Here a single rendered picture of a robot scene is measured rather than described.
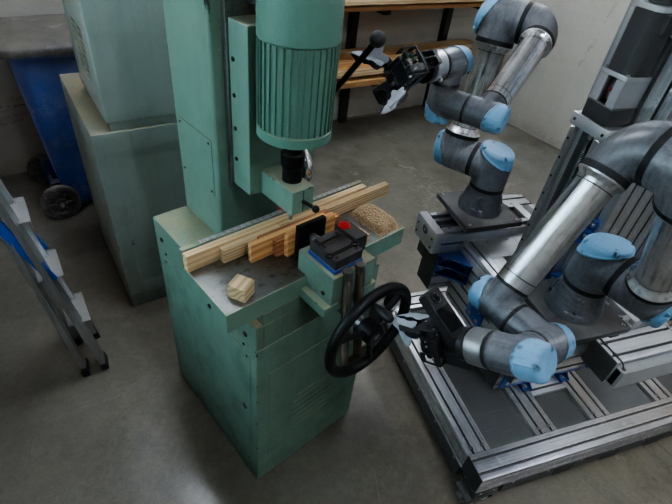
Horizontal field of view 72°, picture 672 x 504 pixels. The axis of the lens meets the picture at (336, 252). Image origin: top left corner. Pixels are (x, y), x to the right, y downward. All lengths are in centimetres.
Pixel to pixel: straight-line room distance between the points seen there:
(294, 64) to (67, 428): 159
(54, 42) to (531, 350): 240
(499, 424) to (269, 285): 108
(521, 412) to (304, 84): 141
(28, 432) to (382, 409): 133
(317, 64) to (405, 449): 146
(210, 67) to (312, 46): 30
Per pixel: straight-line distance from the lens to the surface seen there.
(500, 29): 158
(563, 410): 204
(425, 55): 121
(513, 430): 189
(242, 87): 115
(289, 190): 116
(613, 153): 99
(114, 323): 236
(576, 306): 139
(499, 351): 89
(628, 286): 127
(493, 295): 100
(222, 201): 135
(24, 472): 205
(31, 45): 267
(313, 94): 102
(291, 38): 98
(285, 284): 114
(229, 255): 119
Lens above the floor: 169
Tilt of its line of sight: 39 degrees down
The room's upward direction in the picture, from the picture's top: 8 degrees clockwise
